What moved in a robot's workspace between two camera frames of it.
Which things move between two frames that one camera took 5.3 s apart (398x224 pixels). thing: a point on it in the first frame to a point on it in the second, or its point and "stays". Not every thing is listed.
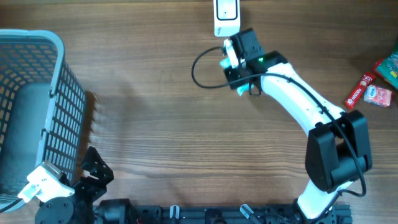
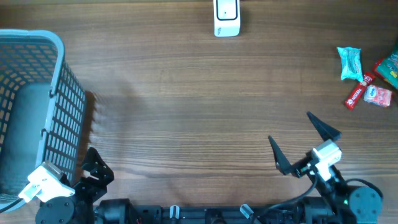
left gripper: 101,170 stays
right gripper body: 233,74 to 301,170
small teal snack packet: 232,62 to 351,60
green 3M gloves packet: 386,70 stays
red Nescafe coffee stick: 367,79 stays
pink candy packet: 377,95 stays
